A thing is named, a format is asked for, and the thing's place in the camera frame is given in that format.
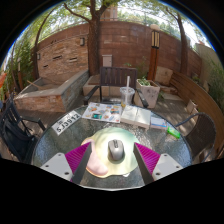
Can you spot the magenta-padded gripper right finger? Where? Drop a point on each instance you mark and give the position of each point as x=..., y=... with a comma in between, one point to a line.
x=166, y=165

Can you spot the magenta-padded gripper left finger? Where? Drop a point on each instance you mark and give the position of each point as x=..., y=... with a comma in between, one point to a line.
x=56, y=166

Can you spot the grey computer mouse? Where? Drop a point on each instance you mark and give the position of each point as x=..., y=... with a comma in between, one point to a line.
x=116, y=151

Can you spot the green and pink mouse pad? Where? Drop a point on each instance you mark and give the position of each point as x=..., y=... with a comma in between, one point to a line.
x=100, y=143

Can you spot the small green packet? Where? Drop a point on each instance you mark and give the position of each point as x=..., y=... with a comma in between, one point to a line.
x=173, y=132

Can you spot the small blue booklet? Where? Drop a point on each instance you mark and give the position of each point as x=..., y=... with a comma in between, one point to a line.
x=158, y=122

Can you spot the white licence plate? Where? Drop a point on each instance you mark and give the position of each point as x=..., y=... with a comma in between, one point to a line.
x=66, y=122

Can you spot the dark wicker chair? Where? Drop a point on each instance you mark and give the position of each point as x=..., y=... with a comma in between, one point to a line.
x=201, y=133

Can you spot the black slatted chair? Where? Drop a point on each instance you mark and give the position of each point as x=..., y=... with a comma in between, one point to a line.
x=15, y=136

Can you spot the open white book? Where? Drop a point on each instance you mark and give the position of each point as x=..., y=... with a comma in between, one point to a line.
x=136, y=116

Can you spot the raised stone basin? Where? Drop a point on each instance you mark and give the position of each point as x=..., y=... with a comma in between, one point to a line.
x=40, y=101

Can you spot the colourful printed sheet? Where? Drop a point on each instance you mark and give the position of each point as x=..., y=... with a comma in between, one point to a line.
x=101, y=112

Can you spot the white stone planter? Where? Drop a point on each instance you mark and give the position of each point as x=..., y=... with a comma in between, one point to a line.
x=148, y=95

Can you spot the curved wooden bench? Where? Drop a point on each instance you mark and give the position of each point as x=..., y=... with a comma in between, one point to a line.
x=196, y=96

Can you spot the clear plastic cup with straw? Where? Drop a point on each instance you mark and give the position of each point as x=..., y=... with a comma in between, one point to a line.
x=127, y=95

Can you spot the beige concrete block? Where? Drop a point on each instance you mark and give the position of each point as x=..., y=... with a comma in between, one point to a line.
x=90, y=87

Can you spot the beige stone slab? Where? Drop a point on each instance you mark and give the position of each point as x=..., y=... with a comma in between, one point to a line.
x=164, y=75

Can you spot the dark wooden armchair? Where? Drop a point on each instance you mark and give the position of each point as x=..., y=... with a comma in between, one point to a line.
x=116, y=76

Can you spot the thin tree trunk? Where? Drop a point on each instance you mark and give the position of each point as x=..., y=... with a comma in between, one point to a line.
x=183, y=50

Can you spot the thick forked tree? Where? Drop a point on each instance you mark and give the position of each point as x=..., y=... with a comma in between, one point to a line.
x=94, y=50

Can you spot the wooden lamp post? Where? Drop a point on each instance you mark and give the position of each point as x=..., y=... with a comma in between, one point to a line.
x=154, y=56

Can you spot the black wall lamp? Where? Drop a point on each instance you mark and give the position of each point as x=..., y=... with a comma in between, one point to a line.
x=38, y=56
x=82, y=41

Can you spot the grey wall box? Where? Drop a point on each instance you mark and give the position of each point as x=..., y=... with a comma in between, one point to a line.
x=107, y=60

